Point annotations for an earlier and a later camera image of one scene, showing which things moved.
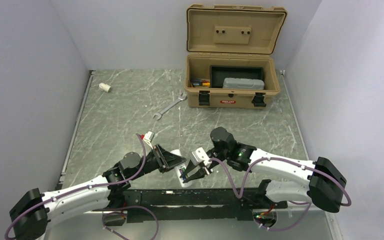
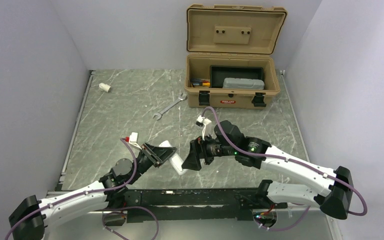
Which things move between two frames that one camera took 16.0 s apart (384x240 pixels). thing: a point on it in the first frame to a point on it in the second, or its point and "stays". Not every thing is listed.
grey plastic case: x=243 y=83 stays
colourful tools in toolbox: x=200 y=82 stays
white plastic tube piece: x=105 y=87 stays
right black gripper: x=200 y=173 to x=198 y=149
